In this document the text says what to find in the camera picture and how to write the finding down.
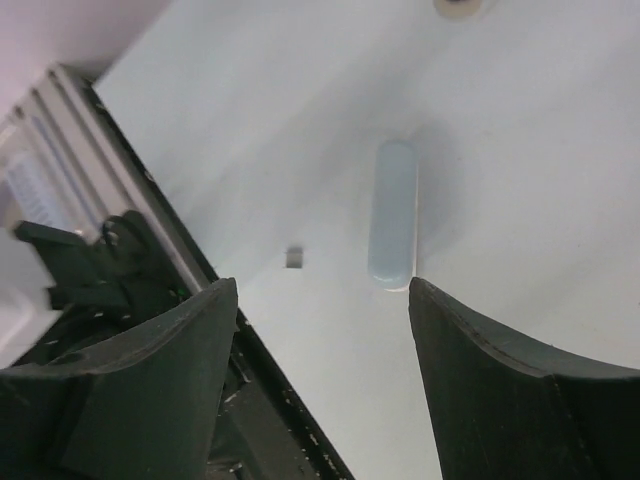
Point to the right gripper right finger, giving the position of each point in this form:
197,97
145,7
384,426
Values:
504,405

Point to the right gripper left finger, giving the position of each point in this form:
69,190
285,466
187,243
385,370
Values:
139,405

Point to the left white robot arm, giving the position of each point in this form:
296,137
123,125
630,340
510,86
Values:
60,292

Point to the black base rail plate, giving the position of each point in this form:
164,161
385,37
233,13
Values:
264,429

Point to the aluminium frame rails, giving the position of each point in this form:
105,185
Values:
66,161

